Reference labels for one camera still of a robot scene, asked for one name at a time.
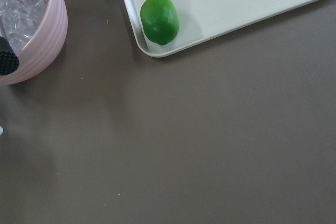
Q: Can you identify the pink ribbed bowl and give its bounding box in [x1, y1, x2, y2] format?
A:
[1, 0, 68, 86]

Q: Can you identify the green lime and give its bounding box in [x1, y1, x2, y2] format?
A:
[140, 0, 180, 46]

